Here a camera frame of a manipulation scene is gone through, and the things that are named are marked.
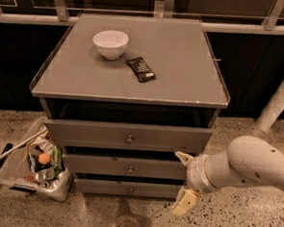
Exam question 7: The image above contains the clear plastic storage bin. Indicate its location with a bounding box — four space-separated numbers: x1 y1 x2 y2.
0 117 72 201

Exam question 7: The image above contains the grey drawer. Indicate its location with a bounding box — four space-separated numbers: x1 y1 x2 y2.
74 173 183 199
45 119 212 154
63 146 186 180

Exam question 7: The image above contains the silver can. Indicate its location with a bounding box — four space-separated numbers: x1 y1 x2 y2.
34 167 55 184

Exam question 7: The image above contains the green snack packet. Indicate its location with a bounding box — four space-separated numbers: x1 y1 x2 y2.
51 146 63 175

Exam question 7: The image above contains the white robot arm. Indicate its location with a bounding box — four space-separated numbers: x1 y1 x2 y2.
172 136 284 216

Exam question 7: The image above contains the white diagonal pole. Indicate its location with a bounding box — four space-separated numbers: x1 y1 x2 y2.
255 80 284 132

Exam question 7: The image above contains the metal railing frame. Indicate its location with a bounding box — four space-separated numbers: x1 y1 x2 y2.
0 0 284 36

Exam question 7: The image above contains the grey drawer cabinet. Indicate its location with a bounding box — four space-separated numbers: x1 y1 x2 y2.
31 13 230 199

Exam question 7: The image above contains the orange fruit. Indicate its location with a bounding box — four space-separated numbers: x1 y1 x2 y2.
38 153 52 165

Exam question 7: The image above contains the white ceramic bowl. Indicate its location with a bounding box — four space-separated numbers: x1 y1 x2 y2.
92 30 129 60

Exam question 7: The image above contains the grey top drawer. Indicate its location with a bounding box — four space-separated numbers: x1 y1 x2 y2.
45 119 212 154

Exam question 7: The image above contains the black snack packet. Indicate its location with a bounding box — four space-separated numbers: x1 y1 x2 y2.
27 153 49 173

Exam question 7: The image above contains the black snack bar wrapper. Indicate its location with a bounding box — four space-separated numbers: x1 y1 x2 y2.
126 57 156 83

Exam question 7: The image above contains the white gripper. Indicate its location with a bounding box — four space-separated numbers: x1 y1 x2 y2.
172 151 221 216

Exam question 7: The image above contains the grey bottom drawer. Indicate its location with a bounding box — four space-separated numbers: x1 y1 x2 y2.
74 173 183 199

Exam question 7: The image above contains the grey middle drawer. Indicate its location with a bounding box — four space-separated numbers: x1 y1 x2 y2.
63 146 186 180

